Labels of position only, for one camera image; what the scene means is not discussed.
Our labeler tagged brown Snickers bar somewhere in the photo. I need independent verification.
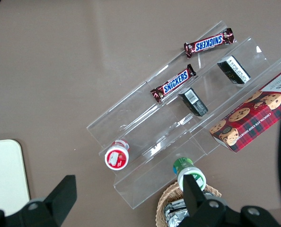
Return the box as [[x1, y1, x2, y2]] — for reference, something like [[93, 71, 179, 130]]
[[150, 63, 197, 103], [184, 27, 235, 59]]

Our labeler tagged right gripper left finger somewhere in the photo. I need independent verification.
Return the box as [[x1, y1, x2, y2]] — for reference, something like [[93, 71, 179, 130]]
[[0, 175, 78, 227]]

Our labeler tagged brown wicker basket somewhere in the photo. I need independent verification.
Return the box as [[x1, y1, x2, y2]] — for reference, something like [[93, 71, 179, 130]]
[[156, 181, 222, 227]]

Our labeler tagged silver foil packet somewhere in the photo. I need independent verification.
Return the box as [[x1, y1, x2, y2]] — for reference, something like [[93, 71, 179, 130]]
[[164, 191, 214, 227]]

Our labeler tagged green yogurt cup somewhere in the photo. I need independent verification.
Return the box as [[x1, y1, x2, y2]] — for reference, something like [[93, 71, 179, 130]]
[[173, 157, 207, 192]]

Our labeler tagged small black carton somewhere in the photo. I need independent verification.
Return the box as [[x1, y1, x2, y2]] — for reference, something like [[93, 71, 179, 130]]
[[178, 87, 209, 117], [217, 55, 252, 85]]

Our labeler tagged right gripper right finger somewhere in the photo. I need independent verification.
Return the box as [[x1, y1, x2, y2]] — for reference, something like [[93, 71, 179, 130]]
[[182, 174, 281, 227]]

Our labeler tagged red yogurt cup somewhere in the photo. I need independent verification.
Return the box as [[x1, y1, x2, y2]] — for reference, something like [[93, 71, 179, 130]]
[[104, 139, 131, 170]]

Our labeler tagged red tartan cookie box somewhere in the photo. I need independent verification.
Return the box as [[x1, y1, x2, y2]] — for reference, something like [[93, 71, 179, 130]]
[[209, 67, 281, 154]]

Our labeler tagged beige plastic tray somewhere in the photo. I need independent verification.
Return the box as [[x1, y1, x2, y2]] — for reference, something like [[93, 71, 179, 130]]
[[0, 139, 30, 217]]

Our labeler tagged clear acrylic step stand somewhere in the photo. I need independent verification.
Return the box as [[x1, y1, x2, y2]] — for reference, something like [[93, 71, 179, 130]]
[[86, 20, 281, 210]]

